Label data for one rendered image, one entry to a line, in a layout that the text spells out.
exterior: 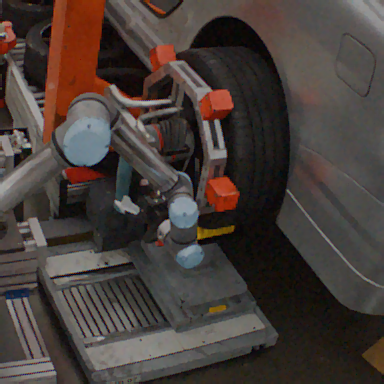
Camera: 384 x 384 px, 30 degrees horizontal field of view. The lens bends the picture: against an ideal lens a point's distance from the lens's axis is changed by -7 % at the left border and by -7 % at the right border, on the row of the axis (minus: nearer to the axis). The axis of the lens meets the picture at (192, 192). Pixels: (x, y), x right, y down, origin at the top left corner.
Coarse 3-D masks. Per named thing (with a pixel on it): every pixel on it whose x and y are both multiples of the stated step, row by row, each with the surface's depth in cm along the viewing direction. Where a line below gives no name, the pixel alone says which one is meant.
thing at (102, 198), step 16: (96, 192) 308; (112, 192) 310; (144, 192) 311; (96, 208) 305; (112, 208) 304; (96, 224) 308; (112, 224) 308; (128, 224) 337; (144, 224) 329; (96, 240) 329; (112, 240) 334; (128, 240) 336
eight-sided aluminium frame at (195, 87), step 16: (176, 64) 255; (160, 80) 267; (176, 80) 253; (192, 80) 251; (144, 96) 279; (160, 96) 280; (192, 96) 244; (144, 112) 282; (208, 128) 241; (208, 144) 240; (208, 160) 241; (224, 160) 243; (208, 176) 244; (208, 208) 254
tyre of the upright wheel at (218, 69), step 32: (192, 64) 258; (224, 64) 250; (256, 64) 254; (256, 96) 244; (256, 128) 242; (288, 128) 248; (256, 160) 244; (288, 160) 251; (256, 192) 250; (224, 224) 261
